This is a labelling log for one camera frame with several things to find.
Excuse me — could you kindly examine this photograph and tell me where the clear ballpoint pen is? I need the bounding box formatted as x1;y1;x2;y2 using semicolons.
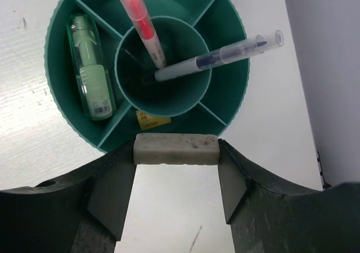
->
154;30;284;82

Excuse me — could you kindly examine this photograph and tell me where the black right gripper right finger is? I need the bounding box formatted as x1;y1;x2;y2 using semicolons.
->
218;139;359;252

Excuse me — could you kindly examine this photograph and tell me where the teal round desk organizer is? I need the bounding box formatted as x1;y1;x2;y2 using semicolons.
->
44;0;250;152

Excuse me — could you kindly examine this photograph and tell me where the yellow eraser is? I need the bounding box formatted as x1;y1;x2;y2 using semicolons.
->
136;110;172;131

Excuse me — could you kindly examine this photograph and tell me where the red highlighter pen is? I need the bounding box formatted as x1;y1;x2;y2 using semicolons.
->
120;0;167;69

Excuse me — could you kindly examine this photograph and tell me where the green correction tape dispenser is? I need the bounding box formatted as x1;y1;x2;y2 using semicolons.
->
66;13;116;121

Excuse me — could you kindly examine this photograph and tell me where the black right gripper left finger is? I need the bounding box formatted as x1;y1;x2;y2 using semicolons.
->
1;141;136;252

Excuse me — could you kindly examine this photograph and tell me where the grey rectangular eraser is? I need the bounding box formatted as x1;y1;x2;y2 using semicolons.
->
133;133;220;166

